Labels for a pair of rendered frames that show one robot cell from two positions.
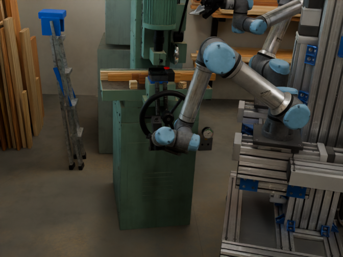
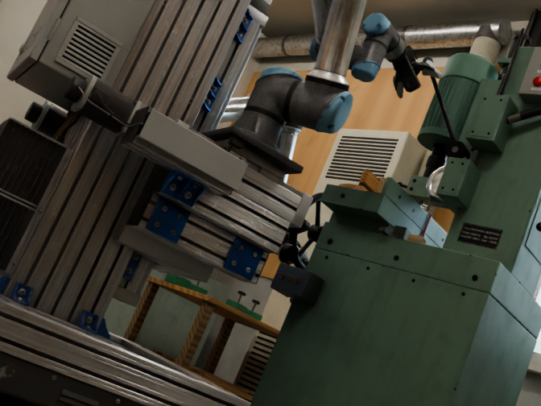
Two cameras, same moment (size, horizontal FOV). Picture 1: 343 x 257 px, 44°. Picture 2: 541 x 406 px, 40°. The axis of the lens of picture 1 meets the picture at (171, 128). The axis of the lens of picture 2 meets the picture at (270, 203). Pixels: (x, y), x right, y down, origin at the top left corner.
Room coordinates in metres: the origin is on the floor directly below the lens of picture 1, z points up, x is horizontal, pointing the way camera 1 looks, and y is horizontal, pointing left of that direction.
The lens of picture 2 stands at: (3.90, -1.58, 0.30)
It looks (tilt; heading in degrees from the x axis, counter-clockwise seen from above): 12 degrees up; 145
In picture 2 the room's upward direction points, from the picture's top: 23 degrees clockwise
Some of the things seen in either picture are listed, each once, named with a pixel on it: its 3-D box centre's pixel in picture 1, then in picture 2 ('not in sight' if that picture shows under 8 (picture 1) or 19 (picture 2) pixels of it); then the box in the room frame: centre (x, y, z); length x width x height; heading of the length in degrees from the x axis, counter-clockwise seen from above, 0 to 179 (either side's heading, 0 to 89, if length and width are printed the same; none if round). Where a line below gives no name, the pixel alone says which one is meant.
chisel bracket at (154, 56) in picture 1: (157, 57); (430, 193); (2.33, 0.10, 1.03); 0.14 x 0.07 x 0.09; 13
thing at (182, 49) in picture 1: (178, 52); (458, 182); (2.52, -0.01, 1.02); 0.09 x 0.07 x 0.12; 103
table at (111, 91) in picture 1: (156, 91); (382, 233); (2.20, 0.09, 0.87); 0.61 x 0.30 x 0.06; 103
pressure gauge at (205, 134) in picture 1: (206, 133); (287, 257); (2.16, -0.20, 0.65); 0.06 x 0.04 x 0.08; 103
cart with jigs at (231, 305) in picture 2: not in sight; (206, 345); (0.79, 0.62, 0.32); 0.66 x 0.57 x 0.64; 94
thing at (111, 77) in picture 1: (163, 76); (409, 218); (2.32, 0.07, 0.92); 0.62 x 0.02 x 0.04; 103
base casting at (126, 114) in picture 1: (152, 97); (429, 279); (2.43, 0.13, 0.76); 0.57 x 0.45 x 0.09; 13
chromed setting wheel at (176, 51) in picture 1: (174, 54); (445, 184); (2.46, 0.01, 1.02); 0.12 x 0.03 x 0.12; 13
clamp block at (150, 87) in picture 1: (160, 88); not in sight; (2.12, 0.07, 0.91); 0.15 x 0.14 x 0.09; 103
